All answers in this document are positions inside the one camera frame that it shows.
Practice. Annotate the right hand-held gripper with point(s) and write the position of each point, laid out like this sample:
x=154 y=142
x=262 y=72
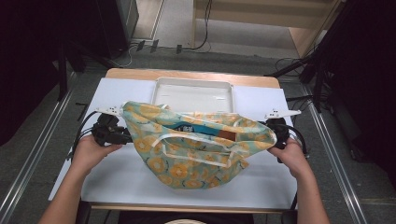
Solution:
x=280 y=130

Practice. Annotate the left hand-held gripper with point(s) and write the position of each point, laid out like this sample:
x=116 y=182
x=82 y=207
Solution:
x=107 y=130

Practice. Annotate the brown box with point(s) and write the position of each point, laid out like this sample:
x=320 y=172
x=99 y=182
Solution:
x=227 y=135

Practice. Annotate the blue snack packet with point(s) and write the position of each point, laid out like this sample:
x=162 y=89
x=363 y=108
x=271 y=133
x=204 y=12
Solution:
x=199 y=128

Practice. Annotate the white plastic tray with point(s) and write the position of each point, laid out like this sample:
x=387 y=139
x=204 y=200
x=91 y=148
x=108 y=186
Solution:
x=193 y=93

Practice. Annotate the person's right hand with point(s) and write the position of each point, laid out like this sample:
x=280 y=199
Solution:
x=292 y=157

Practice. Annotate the person's left hand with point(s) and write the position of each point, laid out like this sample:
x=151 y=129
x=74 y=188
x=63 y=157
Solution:
x=85 y=154

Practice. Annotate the white table sheet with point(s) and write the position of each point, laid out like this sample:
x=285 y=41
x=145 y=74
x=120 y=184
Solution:
x=118 y=180

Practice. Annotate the black metal stand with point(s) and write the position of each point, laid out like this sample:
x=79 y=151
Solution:
x=317 y=81
x=62 y=71

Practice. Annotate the black power adapter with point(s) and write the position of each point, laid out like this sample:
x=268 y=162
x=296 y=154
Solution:
x=140 y=45

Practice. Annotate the wooden table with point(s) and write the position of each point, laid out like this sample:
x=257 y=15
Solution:
x=186 y=74

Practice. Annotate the black curtain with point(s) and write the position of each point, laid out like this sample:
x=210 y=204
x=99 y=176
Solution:
x=28 y=62
x=367 y=77

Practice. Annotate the dark cabinet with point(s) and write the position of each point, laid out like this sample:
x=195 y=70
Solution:
x=118 y=25

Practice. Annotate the person's dark clothing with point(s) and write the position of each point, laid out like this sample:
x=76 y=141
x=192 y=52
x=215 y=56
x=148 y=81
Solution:
x=186 y=216

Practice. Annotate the metal floor rail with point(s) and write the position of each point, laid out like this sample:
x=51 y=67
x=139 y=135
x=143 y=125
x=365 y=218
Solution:
x=336 y=161
x=34 y=155

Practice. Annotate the light wooden furniture frame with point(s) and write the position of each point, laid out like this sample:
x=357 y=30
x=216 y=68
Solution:
x=249 y=18

